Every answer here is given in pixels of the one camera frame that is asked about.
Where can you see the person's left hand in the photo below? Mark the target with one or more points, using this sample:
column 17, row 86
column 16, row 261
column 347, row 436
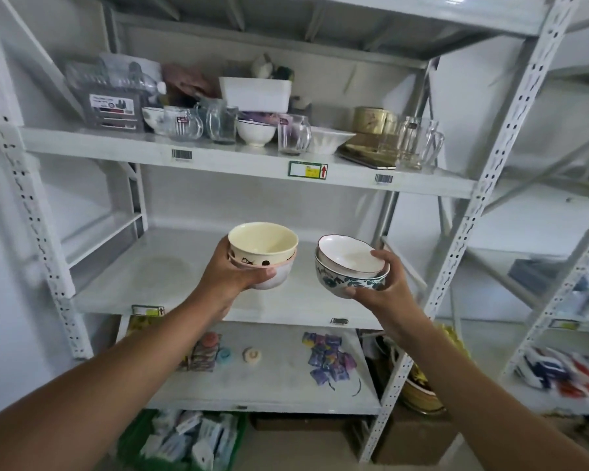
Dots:
column 216, row 289

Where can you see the person's right hand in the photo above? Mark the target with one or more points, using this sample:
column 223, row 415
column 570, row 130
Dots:
column 392, row 299

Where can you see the person's left thumb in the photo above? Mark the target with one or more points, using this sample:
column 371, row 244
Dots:
column 257, row 277

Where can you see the person's right thumb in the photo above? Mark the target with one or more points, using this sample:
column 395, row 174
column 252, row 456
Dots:
column 384, row 264

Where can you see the pink rimmed white bowl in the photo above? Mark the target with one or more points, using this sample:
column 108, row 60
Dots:
column 280, row 277

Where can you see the cream bowl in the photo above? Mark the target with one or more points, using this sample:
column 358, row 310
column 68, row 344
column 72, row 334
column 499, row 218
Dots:
column 262, row 240

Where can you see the white bowl with brown rim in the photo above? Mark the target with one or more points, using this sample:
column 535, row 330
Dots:
column 346, row 255

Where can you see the blue floral bowl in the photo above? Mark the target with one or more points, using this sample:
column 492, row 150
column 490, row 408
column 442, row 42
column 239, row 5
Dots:
column 331, row 284

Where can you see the person's left forearm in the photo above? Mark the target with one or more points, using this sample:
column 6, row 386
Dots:
column 103, row 387

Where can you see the person's right forearm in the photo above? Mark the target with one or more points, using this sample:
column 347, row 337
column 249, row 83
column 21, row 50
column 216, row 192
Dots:
column 481, row 407

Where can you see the small dark shelf label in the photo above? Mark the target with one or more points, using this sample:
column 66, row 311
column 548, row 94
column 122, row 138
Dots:
column 339, row 321

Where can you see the white tape roll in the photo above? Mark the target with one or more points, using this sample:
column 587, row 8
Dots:
column 252, row 355

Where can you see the barcode shelf label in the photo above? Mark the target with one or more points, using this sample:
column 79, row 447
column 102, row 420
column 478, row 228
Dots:
column 182, row 154
column 383, row 179

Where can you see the blue tape roll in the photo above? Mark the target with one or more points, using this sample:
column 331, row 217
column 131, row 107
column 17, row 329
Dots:
column 224, row 357

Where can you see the white metal shelf rack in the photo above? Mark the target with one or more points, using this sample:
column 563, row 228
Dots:
column 545, row 289
column 284, row 191

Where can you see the red patterned packet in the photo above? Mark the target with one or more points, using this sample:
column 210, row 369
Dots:
column 203, row 355

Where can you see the pile of purple packets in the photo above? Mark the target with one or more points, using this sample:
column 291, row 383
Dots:
column 330, row 360

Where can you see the gold flat tray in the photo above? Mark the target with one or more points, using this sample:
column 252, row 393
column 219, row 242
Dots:
column 365, row 151

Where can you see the green framed shelf label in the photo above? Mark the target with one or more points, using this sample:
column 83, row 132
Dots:
column 308, row 170
column 147, row 311

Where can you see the clear glass mug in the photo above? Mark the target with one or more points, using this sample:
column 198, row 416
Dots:
column 293, row 135
column 184, row 123
column 422, row 144

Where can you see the yellow packet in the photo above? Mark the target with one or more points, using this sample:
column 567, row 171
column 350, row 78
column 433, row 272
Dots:
column 136, row 326

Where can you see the gold decorated pot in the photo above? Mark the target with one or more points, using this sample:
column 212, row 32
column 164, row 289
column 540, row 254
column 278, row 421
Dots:
column 419, row 392

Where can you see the white fluted bowl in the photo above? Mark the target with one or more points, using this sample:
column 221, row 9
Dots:
column 330, row 139

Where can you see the white bowl with dark rim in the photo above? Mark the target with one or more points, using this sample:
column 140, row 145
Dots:
column 256, row 133

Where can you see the gold round tin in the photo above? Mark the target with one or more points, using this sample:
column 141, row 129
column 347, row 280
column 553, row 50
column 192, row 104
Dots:
column 370, row 120

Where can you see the blue box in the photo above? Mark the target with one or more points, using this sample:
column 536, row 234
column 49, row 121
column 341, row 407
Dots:
column 530, row 272

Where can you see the clear glass pitcher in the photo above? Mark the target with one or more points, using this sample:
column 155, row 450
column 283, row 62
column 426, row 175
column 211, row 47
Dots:
column 221, row 122

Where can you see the purple plate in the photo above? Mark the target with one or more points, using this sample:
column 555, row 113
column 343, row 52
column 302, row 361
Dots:
column 257, row 117

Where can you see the pile of white packets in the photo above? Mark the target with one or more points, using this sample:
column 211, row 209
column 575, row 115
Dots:
column 196, row 439

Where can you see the brown cardboard box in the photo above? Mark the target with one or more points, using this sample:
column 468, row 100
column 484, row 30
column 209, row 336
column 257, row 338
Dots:
column 412, row 439

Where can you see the white rectangular plastic container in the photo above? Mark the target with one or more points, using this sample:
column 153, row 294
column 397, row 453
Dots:
column 255, row 94

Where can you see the white patterned glass bowl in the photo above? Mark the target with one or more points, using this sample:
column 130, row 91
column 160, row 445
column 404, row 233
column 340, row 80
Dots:
column 153, row 120

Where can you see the green plastic crate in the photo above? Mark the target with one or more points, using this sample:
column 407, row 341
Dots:
column 132, row 436

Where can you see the pink plastic bag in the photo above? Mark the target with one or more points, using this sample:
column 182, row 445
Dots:
column 186, row 80

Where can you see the white and green ornament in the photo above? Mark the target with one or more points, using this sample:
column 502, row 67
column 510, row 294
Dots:
column 267, row 68

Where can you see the pile of colourful packets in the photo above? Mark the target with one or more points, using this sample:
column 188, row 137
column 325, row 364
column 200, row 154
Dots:
column 564, row 372

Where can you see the clear plastic container pack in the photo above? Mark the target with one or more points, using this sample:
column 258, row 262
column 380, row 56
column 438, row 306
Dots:
column 110, row 100

